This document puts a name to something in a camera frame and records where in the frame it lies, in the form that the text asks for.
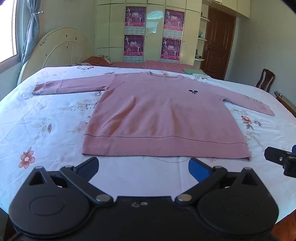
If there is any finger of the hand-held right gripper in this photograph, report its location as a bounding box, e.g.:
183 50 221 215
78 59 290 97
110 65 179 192
264 146 296 178

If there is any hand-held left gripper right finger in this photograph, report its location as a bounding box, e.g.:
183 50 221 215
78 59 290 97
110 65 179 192
174 158 262 207

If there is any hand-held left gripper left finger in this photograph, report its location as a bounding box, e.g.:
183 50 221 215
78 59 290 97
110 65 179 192
28 157 114 207

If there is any pink knit sweater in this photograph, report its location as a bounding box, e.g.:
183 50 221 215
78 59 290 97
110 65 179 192
32 71 275 162

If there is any white floral bed sheet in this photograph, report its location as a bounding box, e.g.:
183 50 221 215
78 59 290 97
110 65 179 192
0 65 296 223

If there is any wooden board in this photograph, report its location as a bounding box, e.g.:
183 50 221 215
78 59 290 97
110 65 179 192
274 91 296 112

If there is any dark wooden chair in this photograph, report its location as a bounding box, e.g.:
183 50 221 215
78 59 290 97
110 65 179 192
255 69 275 93

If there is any folded green cloth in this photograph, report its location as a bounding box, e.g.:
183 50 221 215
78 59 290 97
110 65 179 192
183 68 205 75

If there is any orange striped pillow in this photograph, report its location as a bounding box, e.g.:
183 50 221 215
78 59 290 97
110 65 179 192
82 56 110 67

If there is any leaf print pillow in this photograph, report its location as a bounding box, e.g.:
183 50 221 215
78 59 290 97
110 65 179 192
98 55 114 64

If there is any cream round headboard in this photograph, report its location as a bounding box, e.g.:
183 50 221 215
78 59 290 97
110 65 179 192
18 27 92 82

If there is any brown wooden door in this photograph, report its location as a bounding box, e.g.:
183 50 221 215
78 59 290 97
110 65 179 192
200 6 236 80

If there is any cream corner shelf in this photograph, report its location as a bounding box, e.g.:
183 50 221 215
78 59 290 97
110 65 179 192
194 5 210 62

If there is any cream wardrobe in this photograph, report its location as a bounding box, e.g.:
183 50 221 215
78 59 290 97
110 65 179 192
95 0 210 67

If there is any blue curtain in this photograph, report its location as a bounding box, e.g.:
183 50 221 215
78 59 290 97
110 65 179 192
21 0 40 66

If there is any cream overhead cabinet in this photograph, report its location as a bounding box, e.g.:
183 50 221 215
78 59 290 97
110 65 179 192
208 0 251 19

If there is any window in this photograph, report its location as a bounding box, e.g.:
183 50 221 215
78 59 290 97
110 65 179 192
0 0 18 62

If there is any purple wall poster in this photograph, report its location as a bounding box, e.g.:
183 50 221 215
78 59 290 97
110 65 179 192
161 37 181 61
164 9 185 30
124 35 145 56
125 6 147 27

